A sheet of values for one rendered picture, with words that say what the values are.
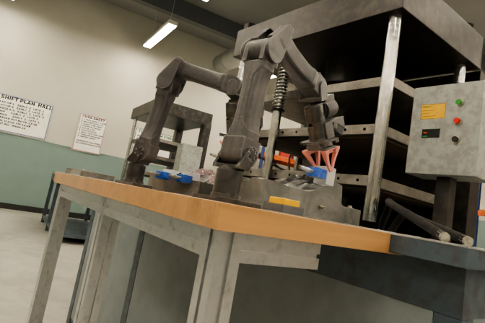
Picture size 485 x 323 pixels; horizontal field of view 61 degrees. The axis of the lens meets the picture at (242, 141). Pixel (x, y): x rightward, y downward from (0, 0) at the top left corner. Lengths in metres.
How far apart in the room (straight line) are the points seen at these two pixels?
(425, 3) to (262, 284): 1.60
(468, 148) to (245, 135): 1.14
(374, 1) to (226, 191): 1.50
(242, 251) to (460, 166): 1.35
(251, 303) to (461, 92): 1.25
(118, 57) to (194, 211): 8.25
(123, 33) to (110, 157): 2.55
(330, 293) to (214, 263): 0.45
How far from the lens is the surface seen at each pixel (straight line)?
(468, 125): 1.90
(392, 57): 2.04
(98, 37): 8.85
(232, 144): 0.94
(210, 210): 0.60
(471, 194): 2.61
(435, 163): 1.91
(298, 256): 0.73
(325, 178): 1.24
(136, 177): 1.45
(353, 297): 0.98
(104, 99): 8.61
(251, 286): 1.21
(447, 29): 2.44
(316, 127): 1.22
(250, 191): 1.27
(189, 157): 5.75
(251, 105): 0.96
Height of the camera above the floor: 0.80
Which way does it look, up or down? 9 degrees up
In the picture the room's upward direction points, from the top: 10 degrees clockwise
